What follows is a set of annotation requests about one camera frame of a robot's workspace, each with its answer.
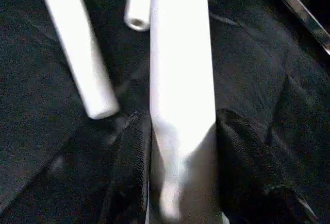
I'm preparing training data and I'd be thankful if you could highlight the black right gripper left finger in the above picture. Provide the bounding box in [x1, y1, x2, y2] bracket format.
[95, 112, 154, 224]

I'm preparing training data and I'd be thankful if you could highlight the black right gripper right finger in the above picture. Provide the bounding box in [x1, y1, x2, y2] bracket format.
[216, 108, 319, 224]

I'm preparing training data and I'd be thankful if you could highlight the white plastic table leg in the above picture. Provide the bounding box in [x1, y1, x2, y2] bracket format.
[124, 0, 152, 32]
[147, 0, 223, 224]
[35, 0, 120, 120]

